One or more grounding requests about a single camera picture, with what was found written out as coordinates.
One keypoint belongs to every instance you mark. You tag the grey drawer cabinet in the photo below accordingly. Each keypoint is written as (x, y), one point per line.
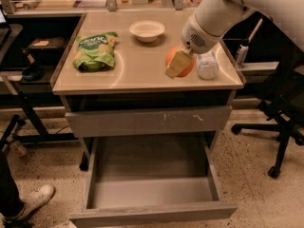
(138, 79)

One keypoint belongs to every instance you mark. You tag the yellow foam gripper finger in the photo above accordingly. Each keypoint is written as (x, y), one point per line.
(178, 62)

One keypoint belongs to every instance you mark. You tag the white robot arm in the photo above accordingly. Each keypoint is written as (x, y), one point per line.
(213, 18)

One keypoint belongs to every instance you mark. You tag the closed grey top drawer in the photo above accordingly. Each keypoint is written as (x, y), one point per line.
(148, 121)

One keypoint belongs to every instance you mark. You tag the person in dark trousers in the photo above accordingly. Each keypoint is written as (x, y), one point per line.
(8, 190)

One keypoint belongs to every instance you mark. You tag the white sneaker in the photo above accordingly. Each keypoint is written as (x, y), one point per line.
(35, 200)

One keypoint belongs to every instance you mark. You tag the black box on shelf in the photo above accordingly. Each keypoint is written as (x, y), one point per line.
(47, 47)

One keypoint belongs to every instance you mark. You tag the black office chair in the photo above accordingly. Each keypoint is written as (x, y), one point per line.
(287, 109)

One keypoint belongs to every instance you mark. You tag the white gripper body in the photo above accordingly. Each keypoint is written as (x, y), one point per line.
(199, 38)

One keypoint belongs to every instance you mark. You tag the open grey middle drawer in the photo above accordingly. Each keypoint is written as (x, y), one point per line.
(136, 180)

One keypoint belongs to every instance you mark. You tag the white paper bowl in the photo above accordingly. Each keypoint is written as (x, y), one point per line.
(147, 31)

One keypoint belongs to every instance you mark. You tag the green snack bag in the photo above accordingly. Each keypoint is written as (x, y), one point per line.
(95, 52)

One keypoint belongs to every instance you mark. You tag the black desk stand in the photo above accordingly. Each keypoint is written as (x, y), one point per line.
(11, 138)

